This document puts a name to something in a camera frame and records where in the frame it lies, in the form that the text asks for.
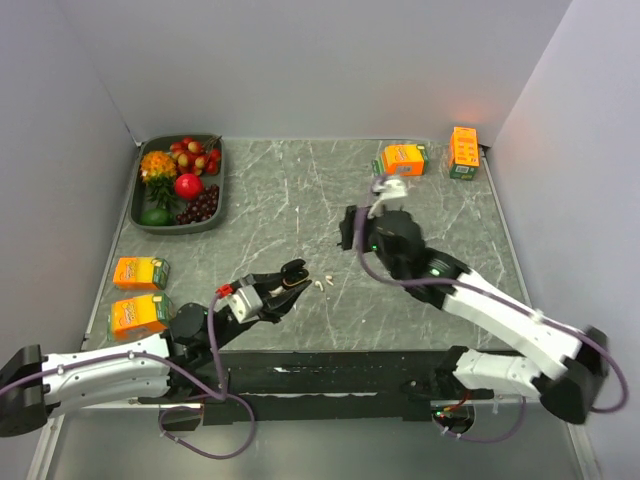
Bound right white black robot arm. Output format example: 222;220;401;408
339;205;608;425

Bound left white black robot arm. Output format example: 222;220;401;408
1;259;312;438

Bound orange box top centre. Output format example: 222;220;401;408
372;144;429;177

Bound orange box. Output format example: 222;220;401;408
112;257;170;291
372;144;429;177
109;293;175;342

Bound orange box lower left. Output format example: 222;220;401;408
109;293;175;342

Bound dark purple grape bunch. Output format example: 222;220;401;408
176;185;220;225

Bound orange box upper left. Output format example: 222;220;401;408
112;257;170;291

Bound orange green carton upright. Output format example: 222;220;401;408
448;126;480;180

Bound red toy apple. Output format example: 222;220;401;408
174;173;204;201

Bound green toy avocado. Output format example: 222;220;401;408
139;208;174;227

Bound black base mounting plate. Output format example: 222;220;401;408
203;350;494;425

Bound dark green fruit tray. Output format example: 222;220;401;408
129;134;226;235

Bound red yellow cherry bunch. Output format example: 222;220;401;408
169;136;222;176

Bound orange yellow toy pineapple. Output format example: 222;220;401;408
140;151;177;210

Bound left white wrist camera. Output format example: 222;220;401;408
218;285;263;324

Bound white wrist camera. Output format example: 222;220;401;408
218;285;263;324
367;175;408;219

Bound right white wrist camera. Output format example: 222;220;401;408
367;175;408;219

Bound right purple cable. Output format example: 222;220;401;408
353;174;629;445

